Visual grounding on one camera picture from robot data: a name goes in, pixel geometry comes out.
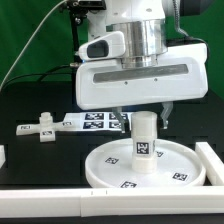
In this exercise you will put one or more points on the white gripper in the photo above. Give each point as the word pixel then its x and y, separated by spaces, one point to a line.
pixel 179 74

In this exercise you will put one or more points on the white round table top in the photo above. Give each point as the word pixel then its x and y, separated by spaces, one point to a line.
pixel 110 165

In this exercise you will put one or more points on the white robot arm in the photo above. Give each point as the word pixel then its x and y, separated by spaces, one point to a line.
pixel 131 64

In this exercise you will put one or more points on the white marker tag sheet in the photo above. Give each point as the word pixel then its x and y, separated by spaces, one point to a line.
pixel 93 121

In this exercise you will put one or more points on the white right border bar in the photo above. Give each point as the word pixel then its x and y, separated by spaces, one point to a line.
pixel 212 163

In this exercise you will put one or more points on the white border bar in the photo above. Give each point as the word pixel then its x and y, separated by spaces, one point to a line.
pixel 111 201
pixel 2 156
pixel 212 163

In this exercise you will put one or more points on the white cross-shaped table base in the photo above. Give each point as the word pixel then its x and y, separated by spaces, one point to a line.
pixel 47 128

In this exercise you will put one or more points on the white front border bar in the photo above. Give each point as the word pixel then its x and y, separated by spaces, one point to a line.
pixel 111 201

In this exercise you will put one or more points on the white left border bar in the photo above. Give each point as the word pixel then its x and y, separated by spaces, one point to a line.
pixel 2 156

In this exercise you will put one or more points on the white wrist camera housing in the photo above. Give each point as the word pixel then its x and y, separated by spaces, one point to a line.
pixel 109 46

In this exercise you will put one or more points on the black camera stand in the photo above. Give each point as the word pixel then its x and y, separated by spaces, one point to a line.
pixel 78 10

